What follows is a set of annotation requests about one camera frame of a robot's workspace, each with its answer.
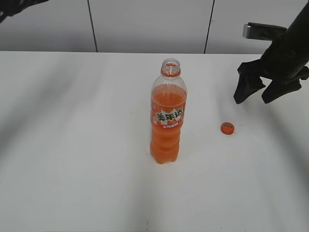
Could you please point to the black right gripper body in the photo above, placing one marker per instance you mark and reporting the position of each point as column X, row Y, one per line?
column 284, row 61

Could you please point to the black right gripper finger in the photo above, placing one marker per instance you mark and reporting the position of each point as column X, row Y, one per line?
column 249, row 81
column 277, row 89

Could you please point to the orange bottle cap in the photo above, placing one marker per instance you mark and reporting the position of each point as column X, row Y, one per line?
column 227, row 128

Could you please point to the orange Mirinda soda bottle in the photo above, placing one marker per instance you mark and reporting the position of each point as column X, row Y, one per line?
column 168, row 101

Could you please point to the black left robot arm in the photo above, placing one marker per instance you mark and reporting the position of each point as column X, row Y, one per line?
column 13, row 7

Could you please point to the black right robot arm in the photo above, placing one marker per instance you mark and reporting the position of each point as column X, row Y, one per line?
column 298, row 26

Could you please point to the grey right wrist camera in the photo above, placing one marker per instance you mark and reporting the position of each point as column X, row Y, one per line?
column 264, row 32

